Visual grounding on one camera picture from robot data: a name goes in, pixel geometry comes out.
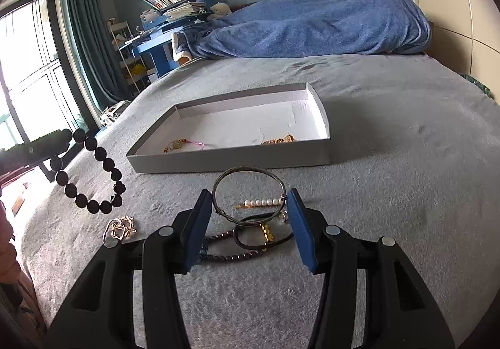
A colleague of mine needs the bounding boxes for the blue blanket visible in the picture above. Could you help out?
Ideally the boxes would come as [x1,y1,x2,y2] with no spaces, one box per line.
[172,0,431,59]

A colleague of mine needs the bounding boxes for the left hand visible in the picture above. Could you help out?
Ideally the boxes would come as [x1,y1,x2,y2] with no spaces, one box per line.
[0,204,20,285]

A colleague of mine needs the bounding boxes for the green curtain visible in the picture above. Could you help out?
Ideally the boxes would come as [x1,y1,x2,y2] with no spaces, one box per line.
[62,0,131,110]

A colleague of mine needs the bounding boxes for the white shelf rack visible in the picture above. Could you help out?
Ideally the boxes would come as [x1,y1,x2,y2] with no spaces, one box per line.
[107,18,149,97]

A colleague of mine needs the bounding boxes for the grey cardboard tray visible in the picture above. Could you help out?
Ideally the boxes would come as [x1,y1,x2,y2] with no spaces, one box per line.
[126,83,331,174]

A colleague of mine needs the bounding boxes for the window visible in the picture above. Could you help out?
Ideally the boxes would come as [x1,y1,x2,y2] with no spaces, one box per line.
[1,0,98,149]

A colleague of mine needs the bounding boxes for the red gold earrings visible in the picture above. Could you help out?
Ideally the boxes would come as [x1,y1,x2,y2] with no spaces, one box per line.
[261,133,296,145]

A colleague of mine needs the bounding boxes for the stack of papers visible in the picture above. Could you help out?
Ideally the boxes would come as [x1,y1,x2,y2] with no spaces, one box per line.
[162,1,208,21]

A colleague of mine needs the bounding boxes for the dark red bead bracelet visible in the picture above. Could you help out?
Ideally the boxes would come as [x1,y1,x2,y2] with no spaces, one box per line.
[197,229,271,263]

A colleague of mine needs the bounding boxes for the blue desk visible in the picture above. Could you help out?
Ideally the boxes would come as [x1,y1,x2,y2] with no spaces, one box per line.
[131,0,214,77]

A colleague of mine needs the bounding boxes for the silver bangle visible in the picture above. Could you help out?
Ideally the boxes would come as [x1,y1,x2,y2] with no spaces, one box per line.
[211,166,288,226]

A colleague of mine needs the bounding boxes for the pink cord bracelet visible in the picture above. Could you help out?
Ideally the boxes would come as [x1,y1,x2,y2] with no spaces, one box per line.
[162,139,207,154]

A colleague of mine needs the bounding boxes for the pearl hair clip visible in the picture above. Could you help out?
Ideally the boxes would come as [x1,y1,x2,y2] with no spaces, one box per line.
[234,198,282,209]

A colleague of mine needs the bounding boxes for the white plush toy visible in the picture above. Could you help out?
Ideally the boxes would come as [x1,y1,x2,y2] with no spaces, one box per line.
[206,2,232,21]

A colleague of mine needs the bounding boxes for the grey bed cover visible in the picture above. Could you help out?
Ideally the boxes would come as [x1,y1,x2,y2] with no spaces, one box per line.
[19,55,499,348]

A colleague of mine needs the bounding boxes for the black bead bracelet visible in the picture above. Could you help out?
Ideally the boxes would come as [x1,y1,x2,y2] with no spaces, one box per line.
[48,128,128,216]

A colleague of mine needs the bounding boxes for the cream wardrobe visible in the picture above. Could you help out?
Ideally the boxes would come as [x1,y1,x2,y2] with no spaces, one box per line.
[414,0,499,100]

